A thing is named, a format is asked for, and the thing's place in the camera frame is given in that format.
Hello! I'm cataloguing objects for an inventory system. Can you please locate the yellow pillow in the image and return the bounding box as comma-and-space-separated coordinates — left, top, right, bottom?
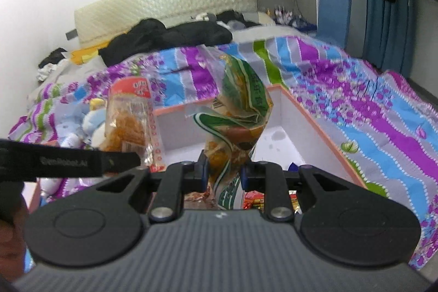
71, 41, 110, 65

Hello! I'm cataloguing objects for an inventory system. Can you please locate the deep pink cardboard box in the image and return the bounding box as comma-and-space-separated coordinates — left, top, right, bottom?
152, 84, 368, 192

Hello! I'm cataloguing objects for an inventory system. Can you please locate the grey beige quilt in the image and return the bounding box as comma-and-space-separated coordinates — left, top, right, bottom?
25, 56, 110, 101

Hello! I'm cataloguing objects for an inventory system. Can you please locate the clear blue plastic bag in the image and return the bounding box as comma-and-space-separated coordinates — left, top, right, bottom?
55, 104, 90, 148

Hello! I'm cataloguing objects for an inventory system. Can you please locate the black clothes heap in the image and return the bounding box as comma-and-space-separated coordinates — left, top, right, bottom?
99, 10, 271, 67

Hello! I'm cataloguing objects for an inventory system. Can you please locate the purple floral striped blanket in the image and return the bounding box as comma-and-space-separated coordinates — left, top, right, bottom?
8, 35, 438, 270

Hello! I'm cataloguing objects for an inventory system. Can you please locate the white spray bottle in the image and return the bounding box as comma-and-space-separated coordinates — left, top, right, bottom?
39, 177, 64, 200

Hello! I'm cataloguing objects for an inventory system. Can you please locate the cluster of small bottles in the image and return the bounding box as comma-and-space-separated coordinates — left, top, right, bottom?
267, 5, 317, 33

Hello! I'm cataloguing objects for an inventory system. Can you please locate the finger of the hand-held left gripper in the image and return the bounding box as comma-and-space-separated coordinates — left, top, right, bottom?
101, 150, 142, 176

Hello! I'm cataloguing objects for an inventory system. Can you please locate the black cable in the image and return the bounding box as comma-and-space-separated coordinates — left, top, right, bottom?
291, 0, 309, 26

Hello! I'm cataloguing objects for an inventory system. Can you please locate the blue padded board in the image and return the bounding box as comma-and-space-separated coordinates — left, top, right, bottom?
316, 0, 353, 48

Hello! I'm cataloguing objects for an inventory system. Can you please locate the blue curtain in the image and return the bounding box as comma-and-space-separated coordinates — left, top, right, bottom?
361, 0, 420, 74

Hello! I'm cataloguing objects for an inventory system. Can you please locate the black and white clothes pile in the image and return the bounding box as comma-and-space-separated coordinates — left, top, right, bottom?
37, 47, 69, 82

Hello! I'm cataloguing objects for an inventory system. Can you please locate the green striped snack packet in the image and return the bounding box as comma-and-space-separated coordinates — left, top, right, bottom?
185, 46, 274, 210

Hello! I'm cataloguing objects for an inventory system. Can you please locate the small red snack packet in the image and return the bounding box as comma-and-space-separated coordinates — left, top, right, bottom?
241, 191, 266, 210

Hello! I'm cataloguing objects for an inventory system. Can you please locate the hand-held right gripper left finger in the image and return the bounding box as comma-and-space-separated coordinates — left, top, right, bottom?
85, 151, 209, 223

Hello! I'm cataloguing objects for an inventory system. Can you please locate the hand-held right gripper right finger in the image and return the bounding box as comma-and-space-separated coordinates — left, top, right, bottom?
240, 162, 375, 222

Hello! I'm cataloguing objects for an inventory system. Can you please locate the clear red label snack packet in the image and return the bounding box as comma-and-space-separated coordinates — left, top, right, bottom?
103, 76, 165, 173

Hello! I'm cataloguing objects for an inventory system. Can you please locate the blue and white plush toy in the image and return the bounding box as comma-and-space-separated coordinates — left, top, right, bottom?
82, 99, 110, 151

